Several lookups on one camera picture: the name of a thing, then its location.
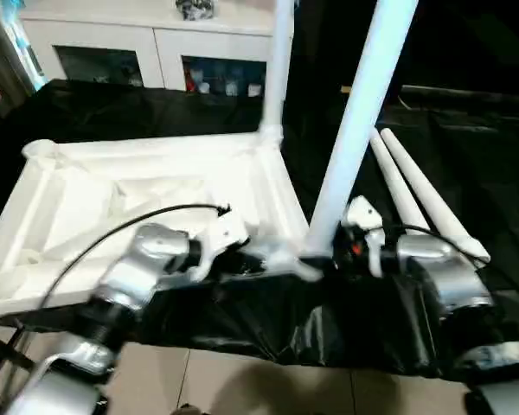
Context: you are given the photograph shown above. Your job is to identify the white plastic table leg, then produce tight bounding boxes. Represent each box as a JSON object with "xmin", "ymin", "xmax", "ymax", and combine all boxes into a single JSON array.
[
  {"xmin": 259, "ymin": 0, "xmax": 296, "ymax": 148},
  {"xmin": 369, "ymin": 133, "xmax": 430, "ymax": 237},
  {"xmin": 302, "ymin": 0, "xmax": 419, "ymax": 257},
  {"xmin": 380, "ymin": 128, "xmax": 490, "ymax": 264}
]

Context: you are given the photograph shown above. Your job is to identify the white plastic table top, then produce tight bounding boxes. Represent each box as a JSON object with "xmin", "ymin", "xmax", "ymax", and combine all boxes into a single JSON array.
[{"xmin": 0, "ymin": 129, "xmax": 325, "ymax": 330}]

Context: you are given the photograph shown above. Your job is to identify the black mat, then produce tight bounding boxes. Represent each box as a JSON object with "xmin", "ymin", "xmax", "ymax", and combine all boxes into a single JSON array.
[{"xmin": 0, "ymin": 80, "xmax": 519, "ymax": 380}]

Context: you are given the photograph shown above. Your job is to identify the white cabinet with glass doors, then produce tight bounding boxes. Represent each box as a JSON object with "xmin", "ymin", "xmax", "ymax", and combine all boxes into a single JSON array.
[{"xmin": 19, "ymin": 0, "xmax": 295, "ymax": 99}]

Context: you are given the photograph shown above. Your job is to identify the dark object on cabinet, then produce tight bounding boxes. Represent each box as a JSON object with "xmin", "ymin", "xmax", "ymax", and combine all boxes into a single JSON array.
[{"xmin": 175, "ymin": 0, "xmax": 218, "ymax": 22}]

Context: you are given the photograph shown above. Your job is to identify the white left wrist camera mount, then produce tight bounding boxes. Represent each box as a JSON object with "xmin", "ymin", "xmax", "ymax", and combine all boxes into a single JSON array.
[{"xmin": 189, "ymin": 211, "xmax": 251, "ymax": 282}]

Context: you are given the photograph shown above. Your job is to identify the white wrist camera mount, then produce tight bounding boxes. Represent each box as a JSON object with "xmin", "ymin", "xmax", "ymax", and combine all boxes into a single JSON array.
[
  {"xmin": 341, "ymin": 195, "xmax": 389, "ymax": 278},
  {"xmin": 189, "ymin": 211, "xmax": 251, "ymax": 282}
]

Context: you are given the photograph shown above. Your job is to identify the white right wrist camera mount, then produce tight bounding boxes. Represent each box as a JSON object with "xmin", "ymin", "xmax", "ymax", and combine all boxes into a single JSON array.
[{"xmin": 341, "ymin": 195, "xmax": 389, "ymax": 278}]

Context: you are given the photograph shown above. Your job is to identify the black metal table frame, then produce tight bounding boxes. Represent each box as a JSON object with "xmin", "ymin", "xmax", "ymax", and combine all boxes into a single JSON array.
[{"xmin": 0, "ymin": 317, "xmax": 42, "ymax": 381}]

